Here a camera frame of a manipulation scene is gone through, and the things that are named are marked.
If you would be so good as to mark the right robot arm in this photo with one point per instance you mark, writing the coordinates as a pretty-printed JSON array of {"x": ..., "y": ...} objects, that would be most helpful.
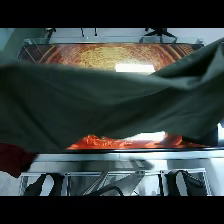
[{"x": 186, "y": 185}]

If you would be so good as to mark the red garment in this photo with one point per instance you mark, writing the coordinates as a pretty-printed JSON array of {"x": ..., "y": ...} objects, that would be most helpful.
[{"x": 13, "y": 158}]

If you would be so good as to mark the dark green garment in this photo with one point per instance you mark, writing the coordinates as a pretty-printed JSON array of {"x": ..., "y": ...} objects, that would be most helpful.
[{"x": 100, "y": 103}]

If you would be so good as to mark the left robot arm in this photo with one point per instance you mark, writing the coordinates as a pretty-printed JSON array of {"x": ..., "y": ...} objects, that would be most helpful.
[{"x": 45, "y": 186}]

